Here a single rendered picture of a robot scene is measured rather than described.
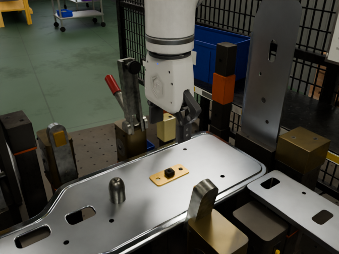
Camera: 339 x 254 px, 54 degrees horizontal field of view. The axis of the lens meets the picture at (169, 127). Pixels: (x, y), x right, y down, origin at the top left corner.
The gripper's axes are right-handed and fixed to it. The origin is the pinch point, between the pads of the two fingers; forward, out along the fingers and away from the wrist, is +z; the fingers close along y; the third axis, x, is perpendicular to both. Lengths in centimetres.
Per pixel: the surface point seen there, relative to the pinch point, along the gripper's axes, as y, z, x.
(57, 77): -336, 113, 77
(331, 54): 0, -5, 54
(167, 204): 7.2, 11.9, -5.6
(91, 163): -55, 42, 3
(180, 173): 1.2, 11.6, 2.1
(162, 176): -0.2, 11.6, -1.6
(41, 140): -18.3, 5.0, -20.4
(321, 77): -70, 51, 181
